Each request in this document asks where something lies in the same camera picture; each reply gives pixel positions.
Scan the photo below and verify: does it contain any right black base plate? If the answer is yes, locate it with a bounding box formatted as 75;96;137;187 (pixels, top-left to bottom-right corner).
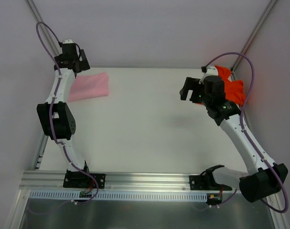
189;174;233;191

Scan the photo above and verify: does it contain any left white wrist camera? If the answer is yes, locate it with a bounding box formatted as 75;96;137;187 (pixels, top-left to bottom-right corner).
58;39;74;47

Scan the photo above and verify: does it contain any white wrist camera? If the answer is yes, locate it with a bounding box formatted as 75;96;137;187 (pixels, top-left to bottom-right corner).
199;65;218;84
58;39;74;47

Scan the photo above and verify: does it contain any aluminium mounting rail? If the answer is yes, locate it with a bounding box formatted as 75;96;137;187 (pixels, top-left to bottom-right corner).
19;170;277;192

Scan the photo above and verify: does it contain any white slotted cable duct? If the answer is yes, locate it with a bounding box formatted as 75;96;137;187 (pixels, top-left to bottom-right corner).
29;190;207;203

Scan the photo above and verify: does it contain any orange t shirt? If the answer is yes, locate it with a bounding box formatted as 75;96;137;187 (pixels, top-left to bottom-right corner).
215;65;246;106

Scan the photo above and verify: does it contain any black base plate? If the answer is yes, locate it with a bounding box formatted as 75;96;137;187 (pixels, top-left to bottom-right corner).
189;174;233;191
62;170;106;189

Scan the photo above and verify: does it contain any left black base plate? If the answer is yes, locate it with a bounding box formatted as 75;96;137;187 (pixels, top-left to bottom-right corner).
62;170;106;189

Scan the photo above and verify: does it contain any aluminium frame post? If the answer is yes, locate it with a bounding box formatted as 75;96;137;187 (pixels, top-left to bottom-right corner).
25;0;62;58
231;0;279;72

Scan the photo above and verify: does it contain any left aluminium frame post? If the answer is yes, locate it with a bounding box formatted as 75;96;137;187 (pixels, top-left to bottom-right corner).
25;0;62;58

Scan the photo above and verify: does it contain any right aluminium frame post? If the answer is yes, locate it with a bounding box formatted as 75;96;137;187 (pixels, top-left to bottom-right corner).
231;0;279;72

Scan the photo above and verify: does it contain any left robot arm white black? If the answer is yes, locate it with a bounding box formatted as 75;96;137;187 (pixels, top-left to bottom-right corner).
36;39;91;187

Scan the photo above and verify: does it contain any pink t shirt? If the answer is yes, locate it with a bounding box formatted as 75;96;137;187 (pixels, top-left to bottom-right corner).
68;72;110;102

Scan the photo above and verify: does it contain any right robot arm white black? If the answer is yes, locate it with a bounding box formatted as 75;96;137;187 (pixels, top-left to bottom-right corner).
179;75;288;202

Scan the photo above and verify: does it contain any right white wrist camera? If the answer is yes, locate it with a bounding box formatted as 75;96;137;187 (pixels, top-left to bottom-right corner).
199;65;218;84

